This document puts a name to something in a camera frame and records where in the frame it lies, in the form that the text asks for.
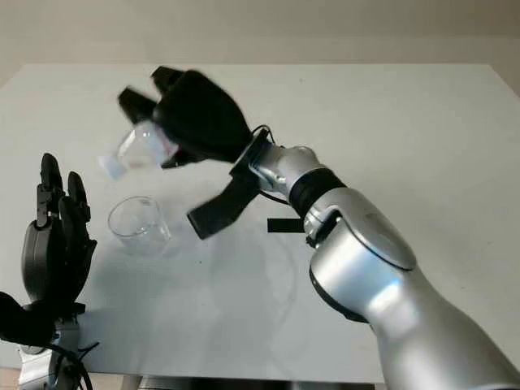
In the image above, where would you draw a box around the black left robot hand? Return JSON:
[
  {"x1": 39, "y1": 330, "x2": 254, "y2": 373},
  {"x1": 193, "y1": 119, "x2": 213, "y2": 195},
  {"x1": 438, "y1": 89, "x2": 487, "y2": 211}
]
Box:
[{"x1": 19, "y1": 152, "x2": 99, "y2": 314}]

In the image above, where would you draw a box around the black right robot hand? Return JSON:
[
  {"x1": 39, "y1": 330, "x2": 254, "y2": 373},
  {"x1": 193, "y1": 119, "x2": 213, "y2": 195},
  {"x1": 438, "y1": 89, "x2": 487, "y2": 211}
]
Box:
[{"x1": 117, "y1": 64, "x2": 255, "y2": 170}]

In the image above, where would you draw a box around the clear plastic water bottle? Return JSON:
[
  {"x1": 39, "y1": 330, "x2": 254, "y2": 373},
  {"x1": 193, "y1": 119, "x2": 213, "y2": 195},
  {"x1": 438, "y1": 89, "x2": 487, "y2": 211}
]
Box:
[{"x1": 98, "y1": 120, "x2": 180, "y2": 182}]

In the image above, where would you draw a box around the clear glass cup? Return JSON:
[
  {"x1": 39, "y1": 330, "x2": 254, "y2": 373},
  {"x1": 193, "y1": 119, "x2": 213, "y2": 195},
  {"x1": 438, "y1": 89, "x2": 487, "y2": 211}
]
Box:
[{"x1": 106, "y1": 196, "x2": 172, "y2": 257}]

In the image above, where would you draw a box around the black tape strip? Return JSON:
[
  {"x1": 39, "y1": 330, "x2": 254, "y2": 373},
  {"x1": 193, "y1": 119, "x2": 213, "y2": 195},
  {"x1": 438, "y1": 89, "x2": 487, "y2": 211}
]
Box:
[{"x1": 266, "y1": 218, "x2": 305, "y2": 234}]

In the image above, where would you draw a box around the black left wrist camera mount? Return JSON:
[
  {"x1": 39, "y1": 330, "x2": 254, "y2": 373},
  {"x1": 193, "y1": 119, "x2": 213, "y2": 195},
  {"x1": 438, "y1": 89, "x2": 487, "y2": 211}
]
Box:
[{"x1": 0, "y1": 290, "x2": 87, "y2": 355}]

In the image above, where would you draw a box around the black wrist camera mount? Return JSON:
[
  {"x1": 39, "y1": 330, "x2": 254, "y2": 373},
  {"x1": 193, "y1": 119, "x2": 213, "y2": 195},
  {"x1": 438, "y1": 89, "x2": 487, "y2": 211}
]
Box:
[
  {"x1": 185, "y1": 140, "x2": 270, "y2": 242},
  {"x1": 0, "y1": 290, "x2": 87, "y2": 355}
]

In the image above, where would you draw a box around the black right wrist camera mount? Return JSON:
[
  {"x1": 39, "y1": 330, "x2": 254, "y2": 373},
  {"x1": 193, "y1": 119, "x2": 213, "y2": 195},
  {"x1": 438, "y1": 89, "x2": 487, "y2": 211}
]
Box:
[{"x1": 185, "y1": 140, "x2": 270, "y2": 242}]

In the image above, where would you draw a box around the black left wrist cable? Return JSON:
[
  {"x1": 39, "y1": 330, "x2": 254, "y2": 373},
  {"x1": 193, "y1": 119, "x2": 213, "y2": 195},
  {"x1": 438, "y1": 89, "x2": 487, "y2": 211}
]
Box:
[{"x1": 51, "y1": 340, "x2": 101, "y2": 390}]

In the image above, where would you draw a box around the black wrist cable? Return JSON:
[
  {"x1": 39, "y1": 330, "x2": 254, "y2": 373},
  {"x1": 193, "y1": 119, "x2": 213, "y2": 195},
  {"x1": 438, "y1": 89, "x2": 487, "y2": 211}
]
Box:
[
  {"x1": 51, "y1": 340, "x2": 101, "y2": 390},
  {"x1": 250, "y1": 123, "x2": 294, "y2": 206}
]

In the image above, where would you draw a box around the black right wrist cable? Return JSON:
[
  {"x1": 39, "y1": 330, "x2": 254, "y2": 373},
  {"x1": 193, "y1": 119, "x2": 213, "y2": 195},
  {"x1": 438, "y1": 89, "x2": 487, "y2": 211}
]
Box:
[{"x1": 250, "y1": 123, "x2": 294, "y2": 206}]

